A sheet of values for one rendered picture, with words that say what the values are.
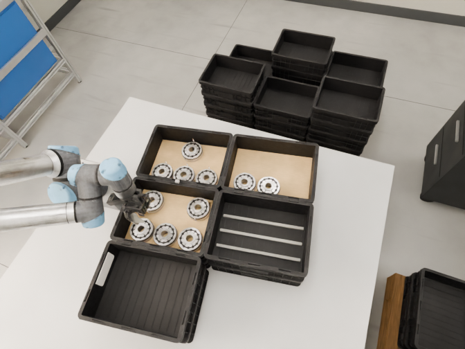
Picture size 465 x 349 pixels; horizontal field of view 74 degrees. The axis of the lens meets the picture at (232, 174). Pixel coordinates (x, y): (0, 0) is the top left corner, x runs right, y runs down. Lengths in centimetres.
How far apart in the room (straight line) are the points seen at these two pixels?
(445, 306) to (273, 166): 119
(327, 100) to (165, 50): 194
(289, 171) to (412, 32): 261
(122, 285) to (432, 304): 157
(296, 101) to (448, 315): 157
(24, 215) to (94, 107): 216
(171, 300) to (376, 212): 100
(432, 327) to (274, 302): 93
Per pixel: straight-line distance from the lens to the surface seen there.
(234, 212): 138
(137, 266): 140
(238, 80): 234
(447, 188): 233
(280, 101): 235
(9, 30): 306
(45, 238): 181
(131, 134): 191
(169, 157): 158
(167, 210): 144
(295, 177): 146
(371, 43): 357
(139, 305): 137
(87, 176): 111
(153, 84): 321
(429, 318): 204
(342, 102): 225
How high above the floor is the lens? 210
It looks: 60 degrees down
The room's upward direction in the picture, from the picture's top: 9 degrees counter-clockwise
